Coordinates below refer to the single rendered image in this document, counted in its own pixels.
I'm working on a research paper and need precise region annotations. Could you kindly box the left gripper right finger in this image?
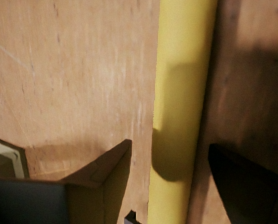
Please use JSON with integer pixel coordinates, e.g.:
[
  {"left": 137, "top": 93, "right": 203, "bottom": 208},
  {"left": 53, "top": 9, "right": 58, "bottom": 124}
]
[{"left": 208, "top": 144, "right": 278, "bottom": 224}]

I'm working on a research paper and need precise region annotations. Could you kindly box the long yellow rail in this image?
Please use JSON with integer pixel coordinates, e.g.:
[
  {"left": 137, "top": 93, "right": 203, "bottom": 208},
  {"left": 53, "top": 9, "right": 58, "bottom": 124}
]
[{"left": 147, "top": 0, "right": 218, "bottom": 224}]

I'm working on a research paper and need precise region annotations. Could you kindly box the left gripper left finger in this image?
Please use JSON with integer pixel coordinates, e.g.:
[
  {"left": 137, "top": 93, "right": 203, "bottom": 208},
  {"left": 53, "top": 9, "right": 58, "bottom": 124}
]
[{"left": 0, "top": 139, "right": 132, "bottom": 224}]

